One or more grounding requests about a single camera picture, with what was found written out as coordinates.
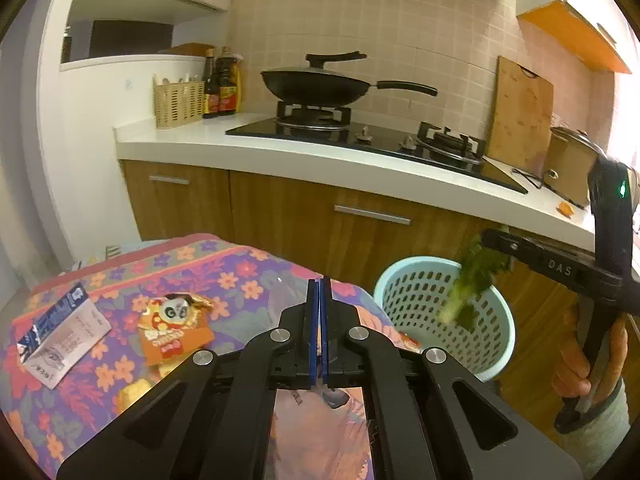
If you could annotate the orange peel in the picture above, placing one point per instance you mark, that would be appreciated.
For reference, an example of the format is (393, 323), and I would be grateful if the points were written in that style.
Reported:
(566, 208)

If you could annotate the brown sauce jug red label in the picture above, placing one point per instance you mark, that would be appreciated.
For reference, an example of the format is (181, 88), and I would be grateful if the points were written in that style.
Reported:
(228, 90)

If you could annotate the yellow wrapper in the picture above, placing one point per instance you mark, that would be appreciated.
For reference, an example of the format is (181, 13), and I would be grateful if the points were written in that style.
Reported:
(135, 392)

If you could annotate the wide wooden cabinet door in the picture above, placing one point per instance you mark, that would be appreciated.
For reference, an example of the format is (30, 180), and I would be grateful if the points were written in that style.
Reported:
(300, 230)

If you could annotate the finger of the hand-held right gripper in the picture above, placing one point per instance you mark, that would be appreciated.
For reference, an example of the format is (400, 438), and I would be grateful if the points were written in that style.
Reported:
(510, 247)

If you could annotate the stove knob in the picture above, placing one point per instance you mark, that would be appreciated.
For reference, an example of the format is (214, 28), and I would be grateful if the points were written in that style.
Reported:
(408, 144)
(365, 134)

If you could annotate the black wok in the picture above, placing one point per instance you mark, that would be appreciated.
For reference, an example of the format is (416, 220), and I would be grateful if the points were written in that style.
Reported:
(315, 87)

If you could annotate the wooden cutting board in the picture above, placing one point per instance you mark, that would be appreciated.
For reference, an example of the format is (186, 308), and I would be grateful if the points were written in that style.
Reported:
(520, 115)

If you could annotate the orange upper cabinet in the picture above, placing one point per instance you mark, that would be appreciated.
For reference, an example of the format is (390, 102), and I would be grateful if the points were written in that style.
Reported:
(575, 25)

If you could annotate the orange panda snack packet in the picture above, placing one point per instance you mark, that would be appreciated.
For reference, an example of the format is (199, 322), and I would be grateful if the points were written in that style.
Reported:
(172, 345)

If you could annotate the floral tablecloth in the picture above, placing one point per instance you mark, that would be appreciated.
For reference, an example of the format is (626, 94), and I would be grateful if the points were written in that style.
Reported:
(240, 280)

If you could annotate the dark soy sauce bottle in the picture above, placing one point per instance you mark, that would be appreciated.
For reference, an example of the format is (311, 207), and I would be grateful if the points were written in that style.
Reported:
(210, 90)

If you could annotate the white blue paper packet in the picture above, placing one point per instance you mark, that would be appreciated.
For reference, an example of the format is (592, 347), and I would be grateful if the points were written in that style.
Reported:
(75, 340)

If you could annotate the person's right hand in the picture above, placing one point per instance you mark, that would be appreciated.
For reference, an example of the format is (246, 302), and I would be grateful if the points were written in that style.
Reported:
(572, 370)

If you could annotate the clear plastic bag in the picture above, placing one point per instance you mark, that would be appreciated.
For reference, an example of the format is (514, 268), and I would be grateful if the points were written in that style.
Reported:
(320, 435)

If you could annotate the person's right forearm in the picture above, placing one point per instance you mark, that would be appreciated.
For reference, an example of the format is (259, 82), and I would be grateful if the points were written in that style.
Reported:
(605, 435)

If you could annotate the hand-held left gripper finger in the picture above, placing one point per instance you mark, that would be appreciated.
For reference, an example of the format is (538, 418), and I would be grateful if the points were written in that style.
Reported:
(313, 340)
(325, 340)

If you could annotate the orange snack wrapper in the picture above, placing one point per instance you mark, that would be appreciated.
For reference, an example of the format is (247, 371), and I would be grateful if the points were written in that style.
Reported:
(410, 342)

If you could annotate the black burner grate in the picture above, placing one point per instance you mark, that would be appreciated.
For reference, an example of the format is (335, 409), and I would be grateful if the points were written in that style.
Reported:
(300, 112)
(450, 142)

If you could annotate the light blue plastic basket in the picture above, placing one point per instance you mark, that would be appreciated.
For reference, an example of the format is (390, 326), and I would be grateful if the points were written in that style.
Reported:
(410, 300)

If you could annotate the yellow bottle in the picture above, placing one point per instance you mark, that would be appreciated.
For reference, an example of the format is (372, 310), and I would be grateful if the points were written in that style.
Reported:
(240, 87)

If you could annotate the narrow wooden cabinet door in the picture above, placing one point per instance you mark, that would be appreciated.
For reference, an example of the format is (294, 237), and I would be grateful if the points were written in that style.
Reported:
(175, 210)

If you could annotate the green bok choy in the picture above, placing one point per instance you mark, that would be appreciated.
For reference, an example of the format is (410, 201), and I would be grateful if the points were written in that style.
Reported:
(467, 280)

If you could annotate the black glass gas stove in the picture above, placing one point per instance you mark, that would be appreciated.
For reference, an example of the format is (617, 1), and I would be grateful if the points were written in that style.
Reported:
(380, 137)

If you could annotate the beige utensil basket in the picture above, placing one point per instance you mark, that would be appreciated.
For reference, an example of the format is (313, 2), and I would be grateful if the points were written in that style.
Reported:
(177, 107)

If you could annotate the pot with glass lid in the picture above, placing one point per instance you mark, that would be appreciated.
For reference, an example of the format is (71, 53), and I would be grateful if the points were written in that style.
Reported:
(565, 170)

